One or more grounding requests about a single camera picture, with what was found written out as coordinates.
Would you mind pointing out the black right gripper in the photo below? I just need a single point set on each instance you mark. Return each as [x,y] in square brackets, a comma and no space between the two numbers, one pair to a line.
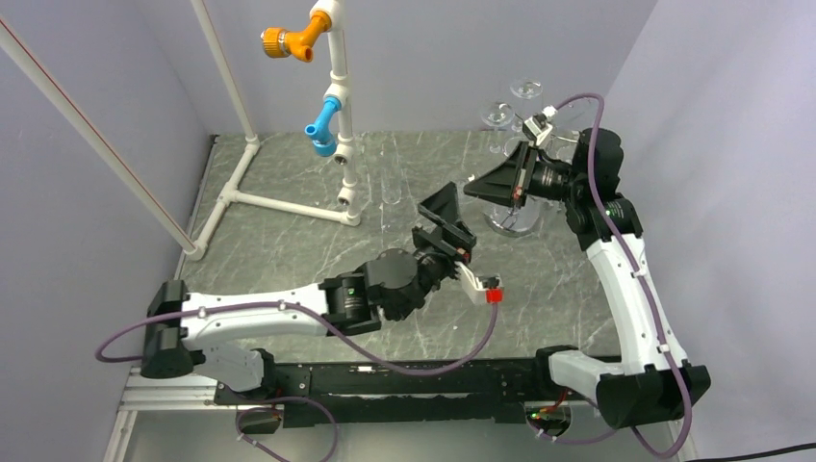
[511,180]

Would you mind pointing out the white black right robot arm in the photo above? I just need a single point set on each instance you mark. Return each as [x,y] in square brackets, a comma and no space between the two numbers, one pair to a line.
[653,382]

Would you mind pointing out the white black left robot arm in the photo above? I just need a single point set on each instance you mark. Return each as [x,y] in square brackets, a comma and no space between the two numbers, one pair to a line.
[193,332]

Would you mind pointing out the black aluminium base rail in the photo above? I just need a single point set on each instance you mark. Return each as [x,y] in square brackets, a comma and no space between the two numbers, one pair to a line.
[503,391]

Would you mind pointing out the clear wine glass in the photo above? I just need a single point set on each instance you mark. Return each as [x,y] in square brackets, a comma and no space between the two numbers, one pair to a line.
[390,176]
[496,116]
[529,91]

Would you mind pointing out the chrome wine glass rack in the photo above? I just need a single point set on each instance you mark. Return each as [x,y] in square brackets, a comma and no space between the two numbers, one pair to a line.
[517,222]

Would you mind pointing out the orange pipe nozzle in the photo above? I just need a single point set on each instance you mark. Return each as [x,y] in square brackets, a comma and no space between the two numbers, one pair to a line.
[281,43]

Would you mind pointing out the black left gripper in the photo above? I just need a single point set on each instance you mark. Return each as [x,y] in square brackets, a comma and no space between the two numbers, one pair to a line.
[452,238]

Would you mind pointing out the white diagonal pole red stripe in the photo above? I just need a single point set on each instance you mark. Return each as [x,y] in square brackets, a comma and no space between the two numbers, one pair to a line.
[16,48]

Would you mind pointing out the white PVC pipe frame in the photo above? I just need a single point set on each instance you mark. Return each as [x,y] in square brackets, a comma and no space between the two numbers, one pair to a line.
[341,127]

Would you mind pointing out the clear wine glass back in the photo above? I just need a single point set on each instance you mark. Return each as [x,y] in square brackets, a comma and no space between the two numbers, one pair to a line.
[390,176]

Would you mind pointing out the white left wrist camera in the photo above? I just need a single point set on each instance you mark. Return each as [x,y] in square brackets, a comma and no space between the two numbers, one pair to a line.
[481,289]

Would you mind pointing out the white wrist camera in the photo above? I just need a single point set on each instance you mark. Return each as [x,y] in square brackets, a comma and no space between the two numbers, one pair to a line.
[538,128]
[481,289]

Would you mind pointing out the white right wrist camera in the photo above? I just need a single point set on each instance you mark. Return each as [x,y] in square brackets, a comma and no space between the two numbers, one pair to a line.
[538,128]

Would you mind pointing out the blue pipe nozzle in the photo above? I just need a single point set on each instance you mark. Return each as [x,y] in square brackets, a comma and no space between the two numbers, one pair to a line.
[319,131]

